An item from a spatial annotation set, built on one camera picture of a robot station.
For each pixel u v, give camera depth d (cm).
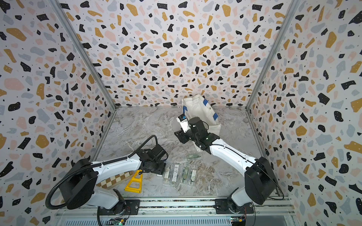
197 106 106
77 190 42
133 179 84
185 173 84
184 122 71
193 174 84
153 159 69
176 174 84
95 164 47
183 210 73
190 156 92
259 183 42
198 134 62
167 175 83
